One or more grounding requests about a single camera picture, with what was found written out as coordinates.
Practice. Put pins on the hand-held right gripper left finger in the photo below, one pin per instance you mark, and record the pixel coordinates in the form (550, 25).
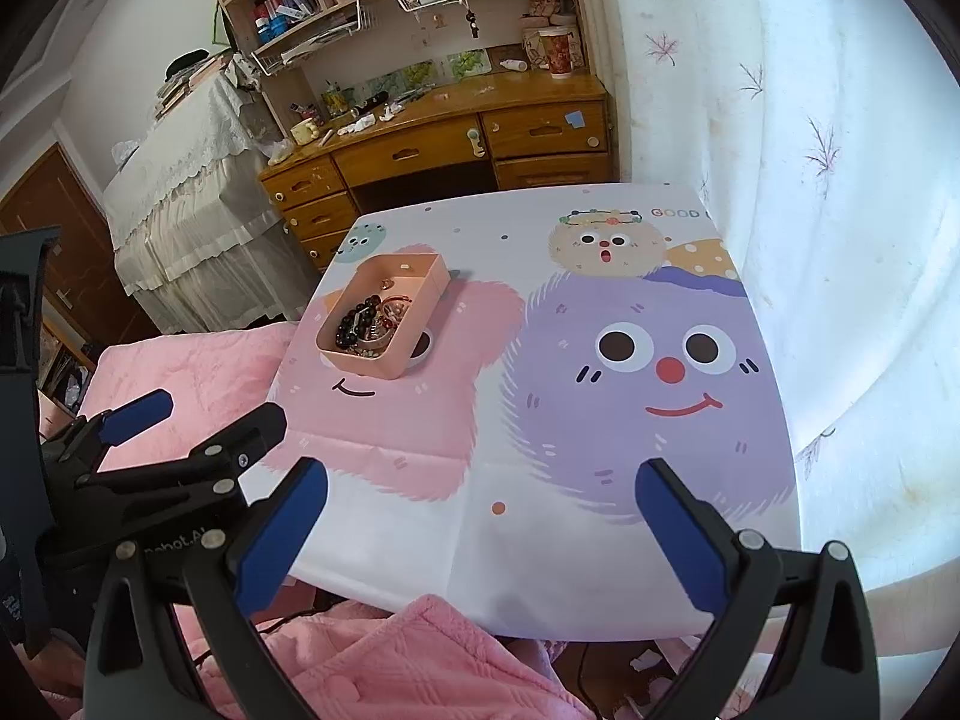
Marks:
(277, 540)

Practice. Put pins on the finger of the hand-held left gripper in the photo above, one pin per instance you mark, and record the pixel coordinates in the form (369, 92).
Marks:
(255, 427)
(139, 409)

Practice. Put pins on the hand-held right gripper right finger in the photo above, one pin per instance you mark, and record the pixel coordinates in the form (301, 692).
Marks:
(679, 547)

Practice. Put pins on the red gold charm ornament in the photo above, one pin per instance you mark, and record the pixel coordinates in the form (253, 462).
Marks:
(390, 306)

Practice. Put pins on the pink storage box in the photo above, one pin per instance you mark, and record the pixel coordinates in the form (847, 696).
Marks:
(431, 300)

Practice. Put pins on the brown wooden door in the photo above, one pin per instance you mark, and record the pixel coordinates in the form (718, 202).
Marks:
(82, 277)

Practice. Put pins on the cartoon printed tablecloth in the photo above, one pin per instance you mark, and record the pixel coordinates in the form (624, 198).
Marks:
(525, 540)

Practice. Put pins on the white lace cover cloth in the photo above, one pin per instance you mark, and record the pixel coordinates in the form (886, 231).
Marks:
(187, 187)

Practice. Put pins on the wooden desk with drawers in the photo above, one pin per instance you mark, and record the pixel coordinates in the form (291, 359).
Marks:
(420, 150)

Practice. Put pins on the white floral curtain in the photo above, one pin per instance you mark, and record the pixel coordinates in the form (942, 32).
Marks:
(825, 240)

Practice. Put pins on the wooden bookshelf hutch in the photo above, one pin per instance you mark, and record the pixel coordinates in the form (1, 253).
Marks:
(435, 45)

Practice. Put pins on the small white tube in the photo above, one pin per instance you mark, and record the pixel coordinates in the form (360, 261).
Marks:
(514, 65)

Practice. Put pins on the hanging keys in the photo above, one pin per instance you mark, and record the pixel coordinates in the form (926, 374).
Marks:
(471, 22)

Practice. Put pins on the red patterned cup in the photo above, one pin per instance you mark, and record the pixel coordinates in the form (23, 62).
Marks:
(556, 56)

